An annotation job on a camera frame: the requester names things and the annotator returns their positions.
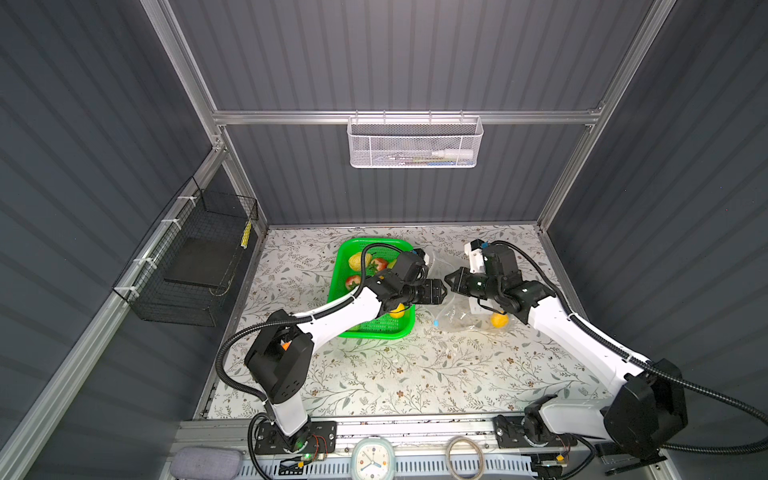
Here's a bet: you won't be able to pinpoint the black cable conduit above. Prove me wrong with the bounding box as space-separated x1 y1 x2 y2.
214 242 415 480
488 239 768 455

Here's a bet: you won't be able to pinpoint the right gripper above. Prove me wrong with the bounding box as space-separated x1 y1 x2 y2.
443 266 500 302

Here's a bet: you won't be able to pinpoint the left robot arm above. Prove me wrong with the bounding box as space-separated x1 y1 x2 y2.
245 249 447 442

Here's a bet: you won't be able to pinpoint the black clamp tool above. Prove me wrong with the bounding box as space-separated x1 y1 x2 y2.
604 454 668 477

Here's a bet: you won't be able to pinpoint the left black cable conduit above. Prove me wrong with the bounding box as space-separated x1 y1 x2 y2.
214 242 415 480

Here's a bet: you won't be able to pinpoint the white wire mesh basket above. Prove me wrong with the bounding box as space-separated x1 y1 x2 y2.
346 114 484 169

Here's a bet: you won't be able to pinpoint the green plastic basket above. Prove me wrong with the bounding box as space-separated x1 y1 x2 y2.
327 237 416 340

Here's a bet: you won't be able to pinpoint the right black cable conduit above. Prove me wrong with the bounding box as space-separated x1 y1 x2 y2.
488 239 768 455

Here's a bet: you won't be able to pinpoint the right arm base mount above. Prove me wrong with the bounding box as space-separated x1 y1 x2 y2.
492 413 578 450

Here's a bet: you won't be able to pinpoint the pale yellow pear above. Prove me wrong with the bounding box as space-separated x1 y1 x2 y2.
348 252 372 272

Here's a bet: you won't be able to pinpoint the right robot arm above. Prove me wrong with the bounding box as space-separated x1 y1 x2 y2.
444 239 688 460

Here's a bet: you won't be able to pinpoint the coiled beige cable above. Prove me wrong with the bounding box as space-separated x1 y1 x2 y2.
443 435 486 480

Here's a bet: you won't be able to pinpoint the clear zip top bag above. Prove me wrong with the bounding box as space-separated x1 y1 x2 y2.
427 255 512 334

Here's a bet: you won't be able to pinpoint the black wire basket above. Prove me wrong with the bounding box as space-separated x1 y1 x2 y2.
113 182 259 328

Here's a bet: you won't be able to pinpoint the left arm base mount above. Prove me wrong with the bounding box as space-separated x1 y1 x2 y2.
254 420 338 455

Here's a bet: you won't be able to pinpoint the red apple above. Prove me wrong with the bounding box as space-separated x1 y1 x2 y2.
345 275 362 291

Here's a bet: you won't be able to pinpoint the grey cloth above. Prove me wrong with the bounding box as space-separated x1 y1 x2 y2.
169 446 243 480

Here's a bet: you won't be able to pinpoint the white analog clock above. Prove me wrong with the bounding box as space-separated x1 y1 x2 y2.
350 437 396 480

